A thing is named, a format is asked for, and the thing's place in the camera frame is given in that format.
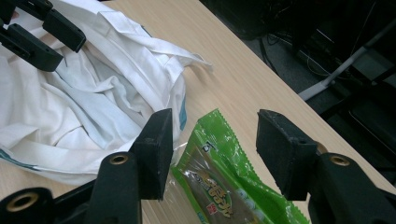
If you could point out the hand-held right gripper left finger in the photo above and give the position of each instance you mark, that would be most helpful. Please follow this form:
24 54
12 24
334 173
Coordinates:
154 155

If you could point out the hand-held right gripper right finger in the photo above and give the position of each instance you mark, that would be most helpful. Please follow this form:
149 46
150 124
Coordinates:
286 155

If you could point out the green snack packet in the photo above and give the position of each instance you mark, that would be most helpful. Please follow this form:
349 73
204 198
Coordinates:
218 186

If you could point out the white cloth tote bag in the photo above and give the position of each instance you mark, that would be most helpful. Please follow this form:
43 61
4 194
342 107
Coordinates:
93 102

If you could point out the black folding chair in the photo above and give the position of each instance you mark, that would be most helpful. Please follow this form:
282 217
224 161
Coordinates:
370 124

